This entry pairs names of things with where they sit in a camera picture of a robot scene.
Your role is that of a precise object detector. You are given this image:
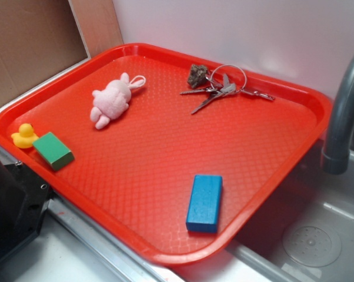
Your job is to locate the silver key bunch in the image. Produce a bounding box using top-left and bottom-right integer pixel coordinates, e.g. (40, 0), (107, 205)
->
(180, 65), (276, 115)

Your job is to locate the pink plush bunny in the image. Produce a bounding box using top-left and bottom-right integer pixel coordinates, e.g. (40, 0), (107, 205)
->
(90, 72), (146, 130)

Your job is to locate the grey toy faucet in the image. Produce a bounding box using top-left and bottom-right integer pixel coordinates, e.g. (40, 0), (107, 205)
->
(320, 56), (354, 174)

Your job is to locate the grey toy sink basin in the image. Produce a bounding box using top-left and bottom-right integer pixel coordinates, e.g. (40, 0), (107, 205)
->
(228, 143), (354, 281)

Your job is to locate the green wooden block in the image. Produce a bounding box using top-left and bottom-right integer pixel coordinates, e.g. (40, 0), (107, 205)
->
(32, 132), (75, 171)

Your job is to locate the blue wooden block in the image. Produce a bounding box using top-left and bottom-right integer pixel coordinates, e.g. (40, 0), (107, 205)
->
(185, 174), (223, 233)

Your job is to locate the yellow rubber duck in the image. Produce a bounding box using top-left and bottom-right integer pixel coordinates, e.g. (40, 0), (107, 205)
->
(11, 123), (39, 149)

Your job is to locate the red plastic tray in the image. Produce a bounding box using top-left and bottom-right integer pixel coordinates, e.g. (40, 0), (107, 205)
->
(0, 43), (332, 266)

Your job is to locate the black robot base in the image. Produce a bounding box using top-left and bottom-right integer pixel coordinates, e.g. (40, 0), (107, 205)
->
(0, 161), (51, 263)

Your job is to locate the brown rock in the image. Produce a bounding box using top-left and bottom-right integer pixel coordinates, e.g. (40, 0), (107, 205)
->
(187, 64), (208, 89)

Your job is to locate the brown cardboard panel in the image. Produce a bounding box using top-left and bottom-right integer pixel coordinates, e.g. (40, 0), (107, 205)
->
(0, 1), (123, 108)

